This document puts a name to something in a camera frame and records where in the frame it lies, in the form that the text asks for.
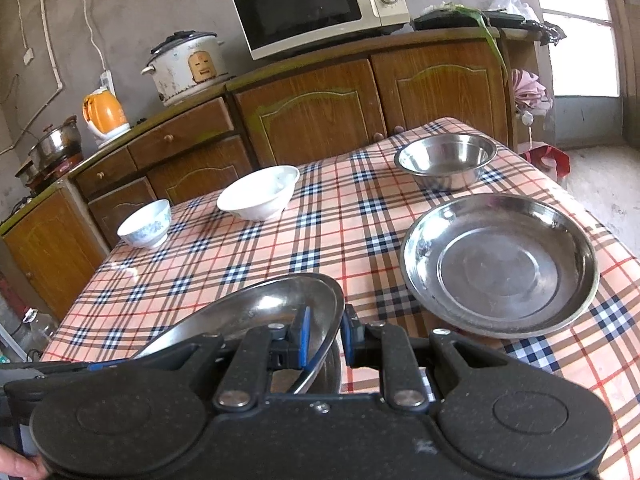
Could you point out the narrow wooden drawer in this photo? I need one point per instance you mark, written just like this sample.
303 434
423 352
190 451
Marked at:
105 172

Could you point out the steel bowl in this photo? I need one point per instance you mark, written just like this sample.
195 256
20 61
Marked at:
445 160

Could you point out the orange electric kettle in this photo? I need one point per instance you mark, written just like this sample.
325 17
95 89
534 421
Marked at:
105 112

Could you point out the green onion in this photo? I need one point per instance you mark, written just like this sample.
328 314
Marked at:
492 42

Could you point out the red induction cooker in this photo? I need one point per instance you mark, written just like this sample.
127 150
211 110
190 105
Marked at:
67 166

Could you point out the small cabinet door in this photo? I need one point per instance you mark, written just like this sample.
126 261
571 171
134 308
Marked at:
107 210

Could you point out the clear plastic bottle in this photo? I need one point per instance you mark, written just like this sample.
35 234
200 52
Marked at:
37 327

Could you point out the steel cooking pot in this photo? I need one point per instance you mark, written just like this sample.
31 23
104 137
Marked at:
55 145

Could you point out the blue patterned white bowl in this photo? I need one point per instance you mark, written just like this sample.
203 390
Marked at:
145 227

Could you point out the clear plastic bag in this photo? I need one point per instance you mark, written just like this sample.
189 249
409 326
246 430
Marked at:
515 5

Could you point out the window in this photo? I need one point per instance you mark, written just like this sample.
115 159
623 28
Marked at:
580 60

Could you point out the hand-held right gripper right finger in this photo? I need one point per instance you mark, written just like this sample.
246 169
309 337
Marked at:
350 340

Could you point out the pink plastic bag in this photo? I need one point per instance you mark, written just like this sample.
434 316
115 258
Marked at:
532 90

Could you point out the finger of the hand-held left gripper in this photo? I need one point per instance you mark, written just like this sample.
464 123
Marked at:
107 364

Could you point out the white wall conduit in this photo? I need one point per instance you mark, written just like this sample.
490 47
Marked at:
50 35

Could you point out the small dark pot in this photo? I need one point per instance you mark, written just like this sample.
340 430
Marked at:
27 172

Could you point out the tall arched cabinet door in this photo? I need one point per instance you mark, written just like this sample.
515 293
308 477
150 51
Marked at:
310 110
440 85

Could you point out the person's left hand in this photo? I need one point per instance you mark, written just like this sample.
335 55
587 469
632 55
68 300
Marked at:
20 467

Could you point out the white power strip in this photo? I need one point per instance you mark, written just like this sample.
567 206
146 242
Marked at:
108 83

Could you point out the large white bowl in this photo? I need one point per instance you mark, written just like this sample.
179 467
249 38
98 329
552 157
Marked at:
255 195

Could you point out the white rice cooker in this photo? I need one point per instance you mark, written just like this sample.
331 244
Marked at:
185 70

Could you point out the plaid tablecloth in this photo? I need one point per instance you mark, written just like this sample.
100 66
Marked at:
325 240

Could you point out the wooden kitchen cabinet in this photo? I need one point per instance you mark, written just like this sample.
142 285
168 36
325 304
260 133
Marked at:
310 110

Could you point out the wide short cabinet door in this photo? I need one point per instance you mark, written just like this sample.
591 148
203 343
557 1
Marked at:
200 172

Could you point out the large steel plate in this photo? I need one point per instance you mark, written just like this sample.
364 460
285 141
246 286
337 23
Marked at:
500 270
240 310

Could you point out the red bag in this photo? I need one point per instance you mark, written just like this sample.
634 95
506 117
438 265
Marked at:
550 160

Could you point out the black gas stove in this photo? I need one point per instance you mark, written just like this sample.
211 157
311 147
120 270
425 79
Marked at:
440 20

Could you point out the wooden side cabinet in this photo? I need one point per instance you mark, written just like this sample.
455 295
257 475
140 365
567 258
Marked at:
50 250

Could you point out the white wall switch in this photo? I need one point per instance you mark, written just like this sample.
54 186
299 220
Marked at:
28 56

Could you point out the wide wooden drawer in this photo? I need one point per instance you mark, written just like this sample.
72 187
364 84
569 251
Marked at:
175 132

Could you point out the cream microwave oven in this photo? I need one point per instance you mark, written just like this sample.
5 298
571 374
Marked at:
300 10

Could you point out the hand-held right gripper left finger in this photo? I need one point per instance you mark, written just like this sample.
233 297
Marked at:
304 340

